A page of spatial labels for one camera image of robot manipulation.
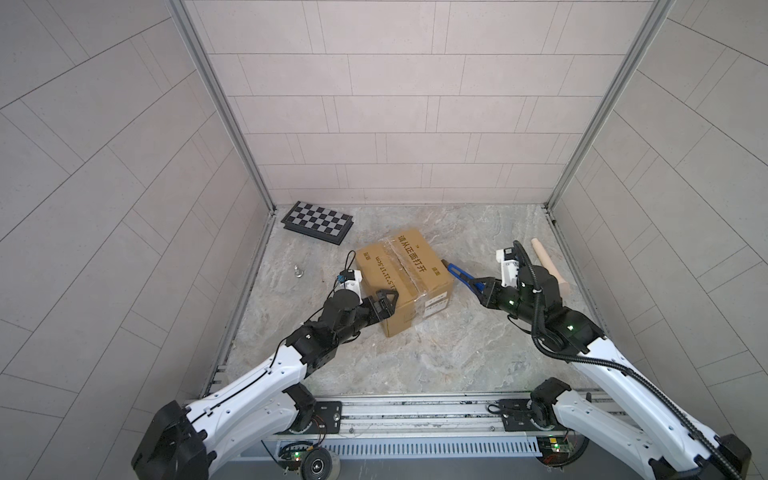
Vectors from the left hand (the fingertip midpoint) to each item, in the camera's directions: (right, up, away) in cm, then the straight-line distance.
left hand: (397, 298), depth 76 cm
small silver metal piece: (-32, +3, +20) cm, 38 cm away
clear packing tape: (+3, +6, +1) cm, 7 cm away
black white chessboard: (-30, +20, +32) cm, 48 cm away
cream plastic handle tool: (+50, +6, +22) cm, 55 cm away
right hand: (+17, +4, -3) cm, 18 cm away
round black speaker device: (-15, -28, -19) cm, 36 cm away
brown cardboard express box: (-5, +6, +3) cm, 8 cm away
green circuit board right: (+36, -33, -8) cm, 49 cm away
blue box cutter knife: (+16, +6, 0) cm, 18 cm away
